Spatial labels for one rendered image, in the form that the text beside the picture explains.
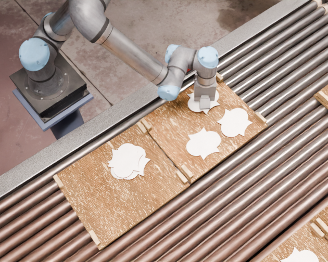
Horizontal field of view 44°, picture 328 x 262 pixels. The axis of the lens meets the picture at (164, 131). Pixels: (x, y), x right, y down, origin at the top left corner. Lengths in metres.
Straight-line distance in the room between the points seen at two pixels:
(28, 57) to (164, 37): 1.71
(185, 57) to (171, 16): 1.86
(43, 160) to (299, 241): 1.03
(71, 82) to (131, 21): 1.59
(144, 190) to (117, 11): 2.10
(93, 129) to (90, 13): 0.58
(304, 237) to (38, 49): 1.21
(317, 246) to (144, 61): 0.89
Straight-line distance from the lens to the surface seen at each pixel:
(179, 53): 1.51
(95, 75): 3.04
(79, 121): 2.09
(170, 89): 1.43
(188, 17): 3.34
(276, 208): 1.61
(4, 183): 1.74
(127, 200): 1.57
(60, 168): 1.69
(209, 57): 1.48
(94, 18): 1.33
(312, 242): 1.59
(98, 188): 1.60
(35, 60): 1.66
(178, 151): 1.63
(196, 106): 1.72
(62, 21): 1.61
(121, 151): 1.62
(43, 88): 1.78
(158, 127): 1.69
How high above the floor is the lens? 2.41
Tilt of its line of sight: 62 degrees down
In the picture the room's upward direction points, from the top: 3 degrees counter-clockwise
